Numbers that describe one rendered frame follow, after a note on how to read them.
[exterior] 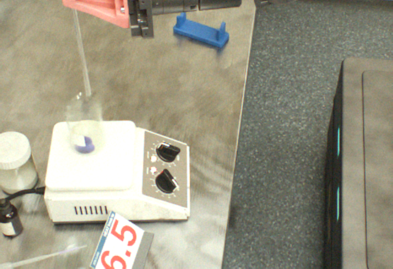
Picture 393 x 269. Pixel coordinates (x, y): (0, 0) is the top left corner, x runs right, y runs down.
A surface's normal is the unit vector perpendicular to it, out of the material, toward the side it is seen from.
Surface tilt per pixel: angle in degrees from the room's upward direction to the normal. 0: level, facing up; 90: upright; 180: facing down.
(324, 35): 0
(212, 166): 0
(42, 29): 0
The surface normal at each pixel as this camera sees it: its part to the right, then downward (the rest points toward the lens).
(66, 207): 0.01, 0.75
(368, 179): -0.01, -0.66
